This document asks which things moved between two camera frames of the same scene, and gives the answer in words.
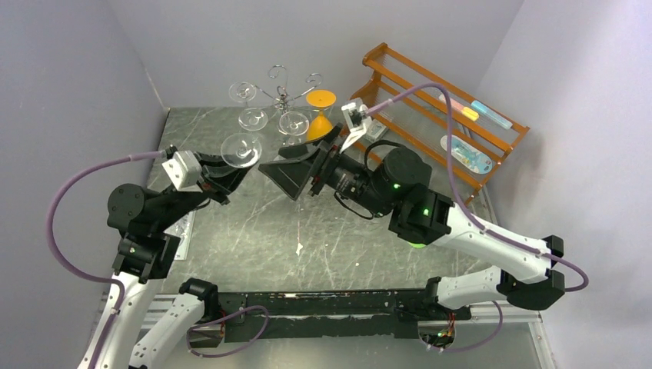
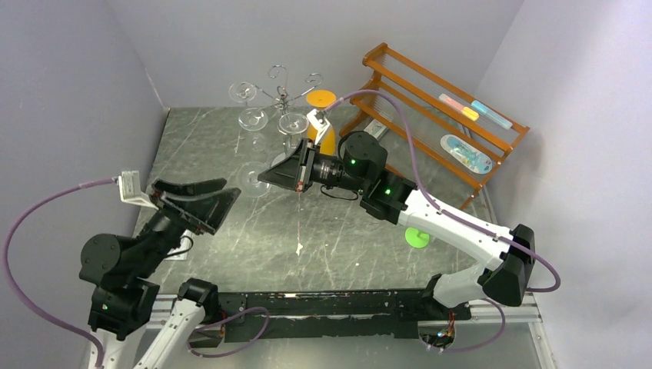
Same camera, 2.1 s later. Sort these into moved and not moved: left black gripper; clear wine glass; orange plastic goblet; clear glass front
Moved: left black gripper
Not moved: clear wine glass; clear glass front; orange plastic goblet
